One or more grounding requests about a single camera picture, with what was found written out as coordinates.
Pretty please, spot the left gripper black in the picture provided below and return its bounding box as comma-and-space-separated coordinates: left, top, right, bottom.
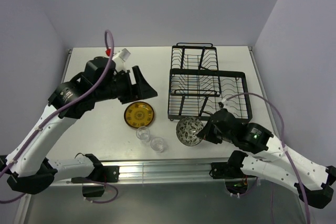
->
94, 66, 158, 104

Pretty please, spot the floral patterned bowl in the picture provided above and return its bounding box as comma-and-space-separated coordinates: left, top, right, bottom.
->
176, 116, 204, 147

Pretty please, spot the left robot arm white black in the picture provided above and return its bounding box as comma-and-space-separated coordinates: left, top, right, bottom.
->
1, 56, 158, 195

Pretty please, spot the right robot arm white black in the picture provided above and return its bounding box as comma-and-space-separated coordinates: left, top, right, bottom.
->
197, 109, 335, 209

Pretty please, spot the yellow patterned plate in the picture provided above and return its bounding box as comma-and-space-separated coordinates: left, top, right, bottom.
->
123, 101, 155, 129

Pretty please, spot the clear glass cup left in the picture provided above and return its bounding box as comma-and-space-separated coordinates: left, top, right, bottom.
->
136, 126, 150, 144

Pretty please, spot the clear glass cup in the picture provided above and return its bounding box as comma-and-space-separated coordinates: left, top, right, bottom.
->
150, 137, 166, 153
136, 126, 150, 144

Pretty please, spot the clear glass cup right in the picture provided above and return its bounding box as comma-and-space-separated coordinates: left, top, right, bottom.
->
150, 137, 166, 153

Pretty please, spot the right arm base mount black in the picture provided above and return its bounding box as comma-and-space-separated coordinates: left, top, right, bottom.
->
209, 162, 241, 179

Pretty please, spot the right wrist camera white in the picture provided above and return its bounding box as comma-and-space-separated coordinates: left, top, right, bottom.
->
218, 99, 230, 109

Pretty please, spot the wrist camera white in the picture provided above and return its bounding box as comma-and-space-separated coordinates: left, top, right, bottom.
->
103, 48, 130, 73
218, 99, 230, 109

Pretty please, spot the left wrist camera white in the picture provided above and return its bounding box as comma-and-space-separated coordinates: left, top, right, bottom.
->
103, 48, 130, 73

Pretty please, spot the black wire dish rack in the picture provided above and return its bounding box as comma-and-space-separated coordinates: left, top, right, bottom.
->
167, 42, 253, 123

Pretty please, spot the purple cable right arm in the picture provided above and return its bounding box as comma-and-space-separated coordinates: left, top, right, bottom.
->
223, 92, 313, 224

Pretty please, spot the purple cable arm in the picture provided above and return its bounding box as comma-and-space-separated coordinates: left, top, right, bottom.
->
223, 92, 313, 224
0, 29, 115, 204

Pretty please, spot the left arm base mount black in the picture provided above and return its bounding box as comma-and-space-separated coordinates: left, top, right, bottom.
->
71, 166, 120, 204

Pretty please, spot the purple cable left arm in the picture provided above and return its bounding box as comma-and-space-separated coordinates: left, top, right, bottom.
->
0, 29, 115, 204

